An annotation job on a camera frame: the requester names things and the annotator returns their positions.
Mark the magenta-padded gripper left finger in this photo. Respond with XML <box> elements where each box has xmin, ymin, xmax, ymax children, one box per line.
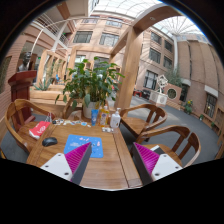
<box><xmin>39</xmin><ymin>142</ymin><xmax>93</xmax><ymax>186</ymax></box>

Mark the green plant in white pot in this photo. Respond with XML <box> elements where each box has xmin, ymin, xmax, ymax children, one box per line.
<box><xmin>54</xmin><ymin>56</ymin><xmax>126</xmax><ymax>119</ymax></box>

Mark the black notebook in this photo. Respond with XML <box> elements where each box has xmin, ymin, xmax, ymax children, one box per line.
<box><xmin>151</xmin><ymin>144</ymin><xmax>167</xmax><ymax>155</ymax></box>

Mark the wooden armchair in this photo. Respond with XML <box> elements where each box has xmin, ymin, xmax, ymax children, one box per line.
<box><xmin>4</xmin><ymin>98</ymin><xmax>74</xmax><ymax>154</ymax></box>
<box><xmin>134</xmin><ymin>124</ymin><xmax>202</xmax><ymax>168</ymax></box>
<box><xmin>119</xmin><ymin>103</ymin><xmax>168</xmax><ymax>138</ymax></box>

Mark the black computer mouse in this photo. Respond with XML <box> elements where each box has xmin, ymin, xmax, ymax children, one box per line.
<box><xmin>41</xmin><ymin>136</ymin><xmax>59</xmax><ymax>148</ymax></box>

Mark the red paper shopping bag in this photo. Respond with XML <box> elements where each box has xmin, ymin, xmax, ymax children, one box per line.
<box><xmin>28</xmin><ymin>113</ymin><xmax>53</xmax><ymax>140</ymax></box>

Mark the dark red wooden pedestal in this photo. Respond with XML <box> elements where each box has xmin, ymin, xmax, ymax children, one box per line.
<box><xmin>7</xmin><ymin>69</ymin><xmax>38</xmax><ymax>124</ymax></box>

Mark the orange bottle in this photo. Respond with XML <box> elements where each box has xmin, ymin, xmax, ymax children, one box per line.
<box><xmin>99</xmin><ymin>105</ymin><xmax>110</xmax><ymax>128</ymax></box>

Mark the white pump bottle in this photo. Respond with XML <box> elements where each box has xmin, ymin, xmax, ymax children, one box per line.
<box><xmin>109</xmin><ymin>107</ymin><xmax>122</xmax><ymax>130</ymax></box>

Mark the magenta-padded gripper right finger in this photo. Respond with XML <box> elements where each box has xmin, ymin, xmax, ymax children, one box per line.
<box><xmin>130</xmin><ymin>142</ymin><xmax>184</xmax><ymax>186</ymax></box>

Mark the grey bust statue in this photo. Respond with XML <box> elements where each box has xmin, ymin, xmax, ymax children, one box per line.
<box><xmin>18</xmin><ymin>51</ymin><xmax>33</xmax><ymax>72</ymax></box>

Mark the white geometric sculpture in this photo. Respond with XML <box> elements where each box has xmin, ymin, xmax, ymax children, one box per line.
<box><xmin>148</xmin><ymin>74</ymin><xmax>169</xmax><ymax>107</ymax></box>

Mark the agave plant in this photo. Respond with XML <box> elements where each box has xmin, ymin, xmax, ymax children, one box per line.
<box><xmin>33</xmin><ymin>78</ymin><xmax>54</xmax><ymax>92</ymax></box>

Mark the blue cartoon-print mouse pad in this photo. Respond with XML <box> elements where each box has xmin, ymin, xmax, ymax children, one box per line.
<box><xmin>63</xmin><ymin>134</ymin><xmax>104</xmax><ymax>159</ymax></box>

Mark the blue tube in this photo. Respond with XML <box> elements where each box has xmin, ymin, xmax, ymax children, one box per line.
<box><xmin>90</xmin><ymin>108</ymin><xmax>100</xmax><ymax>127</ymax></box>

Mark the yellow flowering potted plant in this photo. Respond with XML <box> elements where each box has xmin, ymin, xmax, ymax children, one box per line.
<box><xmin>183</xmin><ymin>99</ymin><xmax>195</xmax><ymax>115</ymax></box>

